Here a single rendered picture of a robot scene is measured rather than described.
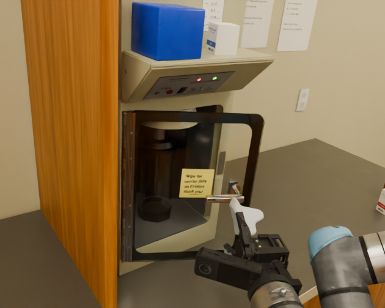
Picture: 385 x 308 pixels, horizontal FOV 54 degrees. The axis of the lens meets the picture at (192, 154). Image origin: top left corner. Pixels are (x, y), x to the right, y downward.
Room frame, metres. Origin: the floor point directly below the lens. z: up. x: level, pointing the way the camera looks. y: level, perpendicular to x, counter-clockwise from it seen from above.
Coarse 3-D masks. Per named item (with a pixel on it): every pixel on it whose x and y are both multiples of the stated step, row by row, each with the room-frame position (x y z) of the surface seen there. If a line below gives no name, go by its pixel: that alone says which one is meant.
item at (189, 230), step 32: (160, 128) 0.75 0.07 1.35; (192, 128) 0.77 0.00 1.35; (224, 128) 0.78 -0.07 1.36; (256, 128) 0.80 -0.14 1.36; (160, 160) 0.75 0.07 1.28; (192, 160) 0.77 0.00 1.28; (224, 160) 0.78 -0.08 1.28; (256, 160) 0.80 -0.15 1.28; (160, 192) 0.75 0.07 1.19; (224, 192) 0.79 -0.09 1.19; (160, 224) 0.75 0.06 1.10; (192, 224) 0.77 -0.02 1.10; (224, 224) 0.79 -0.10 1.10; (160, 256) 0.75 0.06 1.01; (192, 256) 0.77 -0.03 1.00
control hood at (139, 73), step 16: (240, 48) 0.92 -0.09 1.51; (128, 64) 0.72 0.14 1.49; (144, 64) 0.67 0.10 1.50; (160, 64) 0.66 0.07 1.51; (176, 64) 0.68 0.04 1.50; (192, 64) 0.71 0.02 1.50; (208, 64) 0.73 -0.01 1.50; (224, 64) 0.76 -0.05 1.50; (240, 64) 0.79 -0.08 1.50; (256, 64) 0.82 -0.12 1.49; (128, 80) 0.72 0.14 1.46; (144, 80) 0.68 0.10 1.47; (240, 80) 0.86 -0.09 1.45; (128, 96) 0.71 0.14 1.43; (144, 96) 0.73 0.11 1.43; (176, 96) 0.79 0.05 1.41
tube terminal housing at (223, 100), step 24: (120, 0) 0.74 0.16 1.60; (144, 0) 0.77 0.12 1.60; (168, 0) 0.81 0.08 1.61; (192, 0) 0.84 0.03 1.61; (240, 0) 0.93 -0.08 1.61; (120, 24) 0.74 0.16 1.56; (240, 24) 0.93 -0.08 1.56; (120, 48) 0.74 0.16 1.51; (120, 72) 0.74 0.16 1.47; (120, 96) 0.74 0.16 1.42; (192, 96) 0.86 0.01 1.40; (216, 96) 0.90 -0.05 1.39; (120, 120) 0.74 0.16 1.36; (120, 144) 0.74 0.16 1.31; (120, 168) 0.74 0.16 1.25; (120, 192) 0.74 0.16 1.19; (120, 216) 0.74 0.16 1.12; (120, 264) 0.74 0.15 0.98; (144, 264) 0.79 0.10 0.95
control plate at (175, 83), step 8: (224, 72) 0.79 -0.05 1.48; (232, 72) 0.81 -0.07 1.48; (160, 80) 0.70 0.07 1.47; (168, 80) 0.71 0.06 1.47; (176, 80) 0.73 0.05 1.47; (184, 80) 0.74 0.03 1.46; (192, 80) 0.76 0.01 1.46; (200, 80) 0.77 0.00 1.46; (208, 80) 0.79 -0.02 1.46; (216, 80) 0.81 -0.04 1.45; (224, 80) 0.82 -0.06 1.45; (152, 88) 0.71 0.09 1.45; (160, 88) 0.73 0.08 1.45; (168, 88) 0.74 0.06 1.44; (176, 88) 0.76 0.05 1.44; (208, 88) 0.82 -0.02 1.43; (216, 88) 0.84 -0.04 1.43; (152, 96) 0.74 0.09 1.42; (160, 96) 0.76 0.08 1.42; (168, 96) 0.77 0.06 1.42
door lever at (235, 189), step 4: (232, 188) 0.79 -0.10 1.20; (236, 188) 0.78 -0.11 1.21; (240, 188) 0.79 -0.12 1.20; (232, 192) 0.79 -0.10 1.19; (236, 192) 0.77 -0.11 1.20; (208, 196) 0.73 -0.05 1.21; (212, 196) 0.73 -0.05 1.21; (216, 196) 0.74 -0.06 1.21; (220, 196) 0.74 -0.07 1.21; (224, 196) 0.74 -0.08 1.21; (228, 196) 0.74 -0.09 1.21; (232, 196) 0.74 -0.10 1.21; (236, 196) 0.74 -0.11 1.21; (240, 196) 0.75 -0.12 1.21; (208, 200) 0.73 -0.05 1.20; (212, 200) 0.73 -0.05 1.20; (216, 200) 0.73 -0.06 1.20; (220, 200) 0.73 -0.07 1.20; (224, 200) 0.73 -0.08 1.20; (228, 200) 0.74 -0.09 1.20; (240, 200) 0.74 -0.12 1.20
